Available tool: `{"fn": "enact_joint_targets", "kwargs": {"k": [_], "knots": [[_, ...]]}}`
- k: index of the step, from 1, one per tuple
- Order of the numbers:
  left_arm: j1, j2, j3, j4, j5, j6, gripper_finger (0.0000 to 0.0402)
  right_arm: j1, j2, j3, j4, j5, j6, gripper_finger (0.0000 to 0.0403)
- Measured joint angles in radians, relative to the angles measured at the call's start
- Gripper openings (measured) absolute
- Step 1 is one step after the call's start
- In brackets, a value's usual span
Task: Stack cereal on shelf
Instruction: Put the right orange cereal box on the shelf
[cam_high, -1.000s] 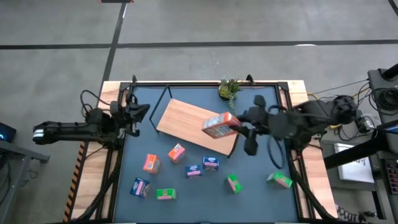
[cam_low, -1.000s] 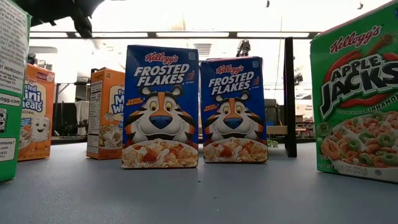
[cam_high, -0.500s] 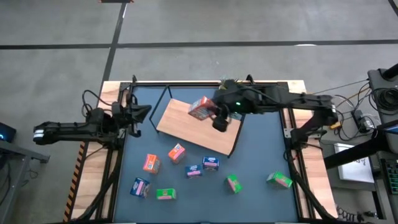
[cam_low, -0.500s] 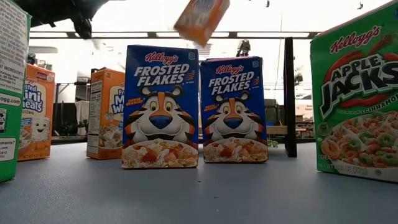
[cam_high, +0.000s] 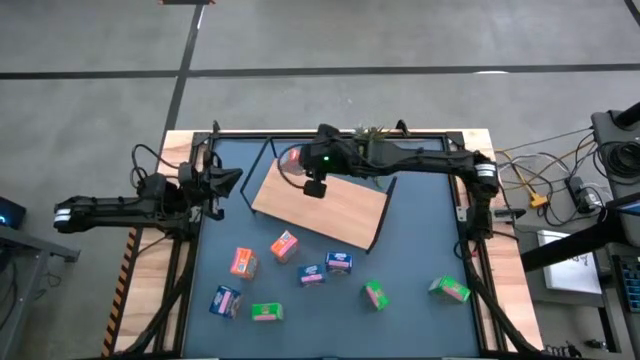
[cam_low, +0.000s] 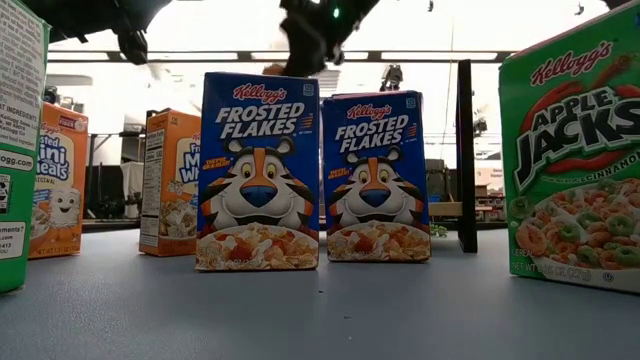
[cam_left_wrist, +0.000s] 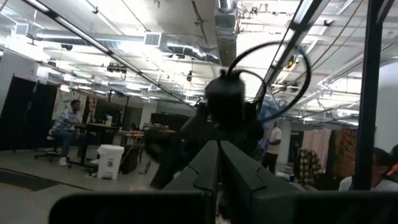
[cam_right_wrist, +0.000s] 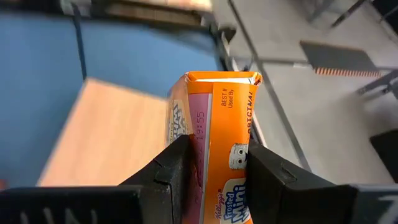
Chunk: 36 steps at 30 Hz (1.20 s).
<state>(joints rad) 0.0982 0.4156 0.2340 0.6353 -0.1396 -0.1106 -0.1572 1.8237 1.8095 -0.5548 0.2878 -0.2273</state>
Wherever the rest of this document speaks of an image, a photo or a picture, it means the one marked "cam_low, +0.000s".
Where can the green Apple Jacks cereal box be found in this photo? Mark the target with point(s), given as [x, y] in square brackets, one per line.
[20, 100]
[575, 150]

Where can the black ceiling spotlight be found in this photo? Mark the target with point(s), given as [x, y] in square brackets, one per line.
[392, 77]

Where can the white cloth covered table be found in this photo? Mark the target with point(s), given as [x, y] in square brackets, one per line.
[132, 190]

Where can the succulent plant in black pot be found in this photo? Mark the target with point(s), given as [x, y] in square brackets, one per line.
[438, 230]

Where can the brown cardboard box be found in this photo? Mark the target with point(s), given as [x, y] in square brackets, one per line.
[490, 181]

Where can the long ceiling light fixture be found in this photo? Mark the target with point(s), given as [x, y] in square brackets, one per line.
[242, 56]

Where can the blue Frosted Flakes cereal box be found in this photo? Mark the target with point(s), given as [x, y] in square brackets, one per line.
[257, 175]
[375, 175]

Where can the wooden cutting board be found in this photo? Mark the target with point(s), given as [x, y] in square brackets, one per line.
[466, 150]

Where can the small black camera device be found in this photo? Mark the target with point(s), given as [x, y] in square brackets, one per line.
[50, 95]

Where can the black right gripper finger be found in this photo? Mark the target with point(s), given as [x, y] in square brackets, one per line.
[315, 62]
[296, 64]

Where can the black table frame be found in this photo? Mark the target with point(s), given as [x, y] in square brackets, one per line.
[115, 226]

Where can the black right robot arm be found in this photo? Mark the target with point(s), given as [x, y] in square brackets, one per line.
[360, 7]

